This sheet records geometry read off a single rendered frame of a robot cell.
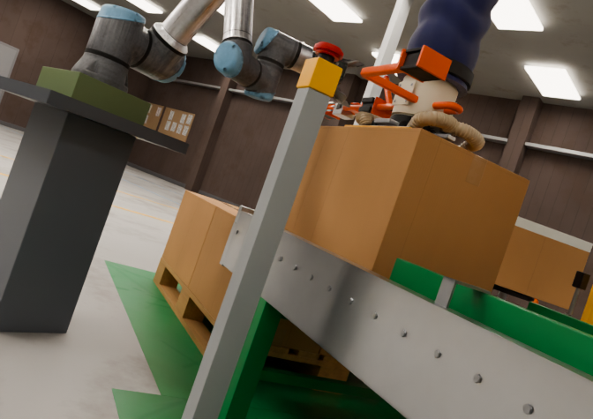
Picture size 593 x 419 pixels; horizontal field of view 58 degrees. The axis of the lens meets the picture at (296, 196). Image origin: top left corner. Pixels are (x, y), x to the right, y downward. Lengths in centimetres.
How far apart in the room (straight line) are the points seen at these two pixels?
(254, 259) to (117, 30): 102
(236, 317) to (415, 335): 42
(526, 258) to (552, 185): 732
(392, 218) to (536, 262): 206
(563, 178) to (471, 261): 909
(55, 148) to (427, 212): 112
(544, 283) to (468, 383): 248
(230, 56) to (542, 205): 928
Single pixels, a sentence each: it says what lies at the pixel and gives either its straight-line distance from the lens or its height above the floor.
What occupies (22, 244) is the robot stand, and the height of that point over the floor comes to 28.
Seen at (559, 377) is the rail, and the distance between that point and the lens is 79.
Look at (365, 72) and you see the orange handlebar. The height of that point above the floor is 107.
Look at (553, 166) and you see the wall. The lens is 1063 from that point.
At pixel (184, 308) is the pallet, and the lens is 250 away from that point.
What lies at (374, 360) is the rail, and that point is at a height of 45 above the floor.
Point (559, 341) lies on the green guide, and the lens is 92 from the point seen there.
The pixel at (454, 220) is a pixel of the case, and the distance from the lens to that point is 142.
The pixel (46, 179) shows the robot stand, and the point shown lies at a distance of 180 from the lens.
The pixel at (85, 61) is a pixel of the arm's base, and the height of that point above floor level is 89.
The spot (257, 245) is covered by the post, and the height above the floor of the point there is 56.
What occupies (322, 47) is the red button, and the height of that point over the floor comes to 103.
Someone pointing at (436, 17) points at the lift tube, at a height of 133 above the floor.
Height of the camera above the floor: 68
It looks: 1 degrees up
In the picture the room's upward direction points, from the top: 19 degrees clockwise
